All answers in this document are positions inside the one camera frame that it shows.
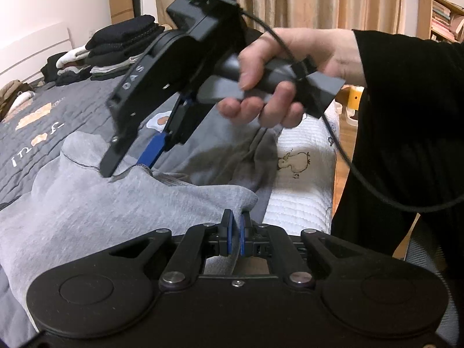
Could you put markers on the stack of folded dark clothes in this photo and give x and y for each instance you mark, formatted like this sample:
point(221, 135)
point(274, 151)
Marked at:
point(123, 40)

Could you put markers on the yellow and white stool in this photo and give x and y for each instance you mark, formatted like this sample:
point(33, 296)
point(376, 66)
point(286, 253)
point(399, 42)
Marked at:
point(353, 98)

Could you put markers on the person's right hand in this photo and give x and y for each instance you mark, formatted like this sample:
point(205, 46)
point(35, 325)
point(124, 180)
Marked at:
point(326, 50)

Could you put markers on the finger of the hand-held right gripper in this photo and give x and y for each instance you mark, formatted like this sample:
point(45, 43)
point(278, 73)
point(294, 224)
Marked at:
point(121, 141)
point(152, 150)

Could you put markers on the person's right forearm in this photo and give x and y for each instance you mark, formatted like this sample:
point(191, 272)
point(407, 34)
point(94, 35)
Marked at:
point(398, 116)

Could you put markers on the beige curtain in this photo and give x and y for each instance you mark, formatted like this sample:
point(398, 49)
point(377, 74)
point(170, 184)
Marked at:
point(290, 0)

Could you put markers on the pile of black and white clothes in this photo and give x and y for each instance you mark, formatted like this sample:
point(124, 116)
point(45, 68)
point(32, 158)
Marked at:
point(61, 65)

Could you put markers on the grey quilted bedspread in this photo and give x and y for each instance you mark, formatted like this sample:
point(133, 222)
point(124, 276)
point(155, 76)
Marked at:
point(29, 134)

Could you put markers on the white quilted mattress pad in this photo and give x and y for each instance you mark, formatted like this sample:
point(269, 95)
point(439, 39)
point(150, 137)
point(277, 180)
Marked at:
point(301, 188)

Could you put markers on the wooden bookshelf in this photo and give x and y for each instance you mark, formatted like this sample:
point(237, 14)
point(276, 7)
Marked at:
point(440, 18)

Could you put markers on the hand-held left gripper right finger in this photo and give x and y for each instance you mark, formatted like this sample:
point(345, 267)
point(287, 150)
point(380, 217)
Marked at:
point(244, 237)

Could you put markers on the white headboard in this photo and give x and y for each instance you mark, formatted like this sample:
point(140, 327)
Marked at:
point(36, 50)

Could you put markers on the folded khaki blanket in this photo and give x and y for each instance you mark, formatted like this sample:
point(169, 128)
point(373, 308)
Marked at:
point(9, 94)

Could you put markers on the small white cloth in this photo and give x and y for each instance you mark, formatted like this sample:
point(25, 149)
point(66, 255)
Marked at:
point(23, 99)

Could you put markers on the grey sweatshirt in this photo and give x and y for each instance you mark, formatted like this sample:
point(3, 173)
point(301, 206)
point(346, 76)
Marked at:
point(108, 206)

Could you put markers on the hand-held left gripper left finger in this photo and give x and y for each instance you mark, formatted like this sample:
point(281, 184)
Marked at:
point(227, 235)

